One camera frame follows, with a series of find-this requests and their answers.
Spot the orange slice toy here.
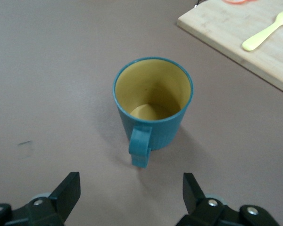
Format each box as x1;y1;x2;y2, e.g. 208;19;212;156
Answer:
221;0;257;5

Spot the yellow plastic fork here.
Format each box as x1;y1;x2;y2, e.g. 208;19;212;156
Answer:
242;11;283;51

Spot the teal cup yellow inside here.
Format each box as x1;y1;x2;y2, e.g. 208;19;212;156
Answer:
112;56;193;169

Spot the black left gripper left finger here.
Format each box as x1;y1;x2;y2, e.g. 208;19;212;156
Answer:
0;171;81;226

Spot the bamboo cutting board metal handle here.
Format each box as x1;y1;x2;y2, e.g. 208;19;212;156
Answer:
177;0;283;97

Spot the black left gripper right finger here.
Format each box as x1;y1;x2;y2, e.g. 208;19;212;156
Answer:
183;173;281;226

